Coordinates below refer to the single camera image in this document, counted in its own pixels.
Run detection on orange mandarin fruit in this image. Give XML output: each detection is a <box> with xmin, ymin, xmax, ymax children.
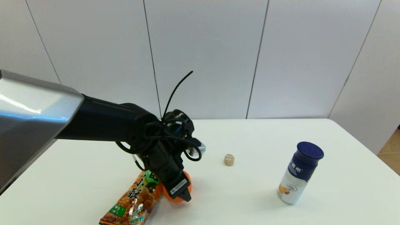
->
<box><xmin>162</xmin><ymin>171</ymin><xmax>193</xmax><ymax>203</ymax></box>

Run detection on orange rice cracker snack bag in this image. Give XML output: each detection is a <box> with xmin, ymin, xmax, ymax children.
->
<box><xmin>99</xmin><ymin>170</ymin><xmax>165</xmax><ymax>225</ymax></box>

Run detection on white bottle with blue cap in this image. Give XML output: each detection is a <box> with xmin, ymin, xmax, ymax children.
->
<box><xmin>277</xmin><ymin>142</ymin><xmax>324</xmax><ymax>205</ymax></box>

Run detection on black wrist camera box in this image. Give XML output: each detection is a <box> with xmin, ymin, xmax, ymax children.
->
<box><xmin>162</xmin><ymin>109</ymin><xmax>195</xmax><ymax>138</ymax></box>

